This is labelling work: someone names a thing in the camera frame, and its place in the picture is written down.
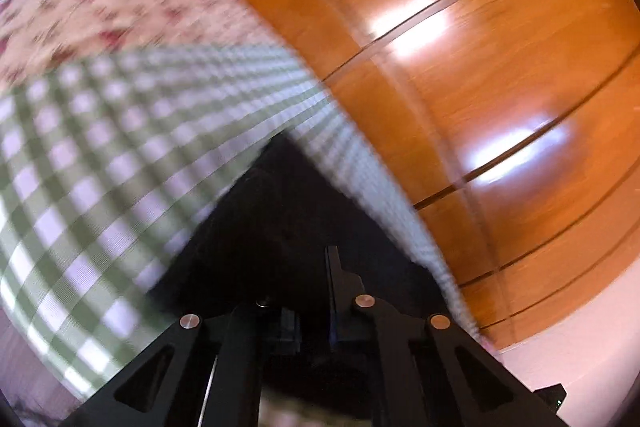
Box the black pants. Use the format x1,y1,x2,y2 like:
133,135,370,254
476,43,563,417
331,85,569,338
150,133,447,419

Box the green white checkered bedsheet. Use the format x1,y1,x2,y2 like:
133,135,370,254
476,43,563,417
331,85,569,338
1,44,478,399

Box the orange wooden wardrobe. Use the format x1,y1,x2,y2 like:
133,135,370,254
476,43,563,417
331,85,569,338
245,0,639,347

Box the floral pink quilt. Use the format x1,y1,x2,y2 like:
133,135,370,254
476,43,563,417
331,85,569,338
1,0,280,90

